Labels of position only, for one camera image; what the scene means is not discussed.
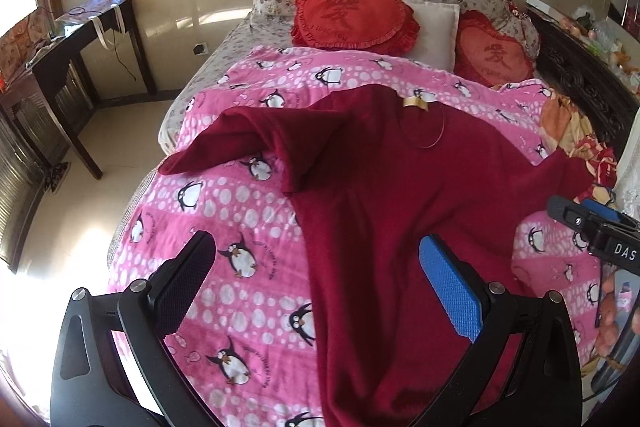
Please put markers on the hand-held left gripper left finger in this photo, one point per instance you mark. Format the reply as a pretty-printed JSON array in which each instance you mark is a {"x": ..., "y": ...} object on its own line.
[{"x": 182, "y": 289}]

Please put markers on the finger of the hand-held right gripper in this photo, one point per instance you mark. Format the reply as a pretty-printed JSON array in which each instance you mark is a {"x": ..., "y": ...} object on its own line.
[
  {"x": 570, "y": 213},
  {"x": 602, "y": 209}
]

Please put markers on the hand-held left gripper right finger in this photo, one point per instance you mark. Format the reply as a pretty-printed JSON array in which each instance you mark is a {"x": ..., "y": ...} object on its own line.
[{"x": 450, "y": 287}]

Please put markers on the maroon knit sweater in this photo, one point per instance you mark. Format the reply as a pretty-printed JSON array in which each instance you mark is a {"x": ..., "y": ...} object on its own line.
[{"x": 390, "y": 187}]

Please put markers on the person's right hand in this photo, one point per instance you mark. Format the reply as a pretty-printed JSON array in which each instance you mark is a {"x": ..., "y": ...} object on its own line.
[{"x": 609, "y": 314}]

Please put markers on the white lace cloth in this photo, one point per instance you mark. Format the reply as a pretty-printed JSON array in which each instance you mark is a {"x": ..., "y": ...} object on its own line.
[{"x": 627, "y": 172}]

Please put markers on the orange floral quilt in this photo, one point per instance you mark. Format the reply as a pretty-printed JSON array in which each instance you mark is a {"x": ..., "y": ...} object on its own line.
[{"x": 565, "y": 127}]

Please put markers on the pink penguin print blanket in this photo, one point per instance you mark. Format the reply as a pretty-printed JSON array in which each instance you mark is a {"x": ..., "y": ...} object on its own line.
[{"x": 235, "y": 202}]

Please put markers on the dark carved wooden headboard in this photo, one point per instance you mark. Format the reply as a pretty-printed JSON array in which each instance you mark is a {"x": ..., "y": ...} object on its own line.
[{"x": 575, "y": 72}]

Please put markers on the patterned cloth on floor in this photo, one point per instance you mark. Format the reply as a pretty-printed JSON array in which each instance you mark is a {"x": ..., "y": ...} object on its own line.
[{"x": 57, "y": 177}]

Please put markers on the bedside clutter of small things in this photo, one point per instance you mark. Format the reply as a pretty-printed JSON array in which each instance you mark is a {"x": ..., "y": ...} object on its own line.
[{"x": 605, "y": 37}]

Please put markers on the small red heart cushion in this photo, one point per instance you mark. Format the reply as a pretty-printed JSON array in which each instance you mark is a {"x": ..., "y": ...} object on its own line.
[{"x": 492, "y": 52}]

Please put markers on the dark slatted radiator cover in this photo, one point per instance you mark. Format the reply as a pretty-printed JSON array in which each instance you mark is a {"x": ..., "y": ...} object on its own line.
[{"x": 20, "y": 187}]

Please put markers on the grey floral bed sheet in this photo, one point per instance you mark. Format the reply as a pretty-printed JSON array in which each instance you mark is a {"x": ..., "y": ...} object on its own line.
[{"x": 200, "y": 82}]

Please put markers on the white pillow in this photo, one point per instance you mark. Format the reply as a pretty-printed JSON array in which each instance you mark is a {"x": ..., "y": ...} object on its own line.
[{"x": 435, "y": 32}]

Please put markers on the dark wooden desk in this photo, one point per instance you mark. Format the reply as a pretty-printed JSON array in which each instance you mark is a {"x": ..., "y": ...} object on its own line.
[{"x": 65, "y": 52}]

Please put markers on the large red heart cushion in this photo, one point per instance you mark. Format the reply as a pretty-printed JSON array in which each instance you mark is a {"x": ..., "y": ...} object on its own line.
[{"x": 350, "y": 14}]

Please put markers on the shiny plastic bag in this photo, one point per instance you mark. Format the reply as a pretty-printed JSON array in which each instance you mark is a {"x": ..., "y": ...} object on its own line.
[{"x": 92, "y": 9}]

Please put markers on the white wall socket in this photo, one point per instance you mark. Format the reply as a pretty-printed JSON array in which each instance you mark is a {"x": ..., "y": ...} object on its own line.
[{"x": 201, "y": 49}]

